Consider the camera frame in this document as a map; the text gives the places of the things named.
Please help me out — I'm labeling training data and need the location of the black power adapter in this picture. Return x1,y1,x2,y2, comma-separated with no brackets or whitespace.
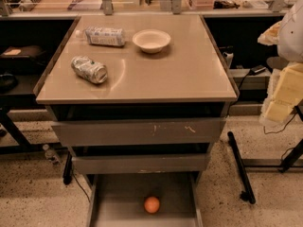
249,65,266,76

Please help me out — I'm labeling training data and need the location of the black cable on floor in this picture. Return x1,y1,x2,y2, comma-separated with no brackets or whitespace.
262,112,298,136

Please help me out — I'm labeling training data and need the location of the middle grey drawer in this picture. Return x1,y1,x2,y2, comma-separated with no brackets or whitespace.
72,153,210,174

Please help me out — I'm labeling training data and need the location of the white paper bowl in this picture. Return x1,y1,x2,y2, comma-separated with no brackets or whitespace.
133,29,171,54

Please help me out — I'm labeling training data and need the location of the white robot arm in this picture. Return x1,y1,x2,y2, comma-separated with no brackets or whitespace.
258,0,303,127

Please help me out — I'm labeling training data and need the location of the orange fruit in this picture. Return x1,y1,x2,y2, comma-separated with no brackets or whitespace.
144,196,160,214

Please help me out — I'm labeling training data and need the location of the top grey drawer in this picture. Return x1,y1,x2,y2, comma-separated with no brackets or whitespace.
52,117,225,147

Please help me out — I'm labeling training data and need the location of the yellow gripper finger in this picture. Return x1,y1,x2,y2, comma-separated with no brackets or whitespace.
259,63,303,127

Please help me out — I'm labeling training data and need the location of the open bottom grey drawer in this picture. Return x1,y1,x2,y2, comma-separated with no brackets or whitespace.
86,173,203,227

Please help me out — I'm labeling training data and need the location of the black table leg bar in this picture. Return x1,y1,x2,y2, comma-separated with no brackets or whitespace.
227,131,256,204

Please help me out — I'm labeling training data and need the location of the crushed silver soda can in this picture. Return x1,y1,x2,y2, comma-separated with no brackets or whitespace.
71,56,108,84

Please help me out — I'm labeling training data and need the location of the clear plastic water bottle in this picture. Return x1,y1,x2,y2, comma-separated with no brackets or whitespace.
75,26,125,47

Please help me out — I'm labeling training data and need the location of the grey drawer cabinet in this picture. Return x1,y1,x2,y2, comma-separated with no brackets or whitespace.
33,14,241,227

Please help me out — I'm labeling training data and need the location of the small bottle on floor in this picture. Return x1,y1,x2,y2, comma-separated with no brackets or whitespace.
43,144,61,165

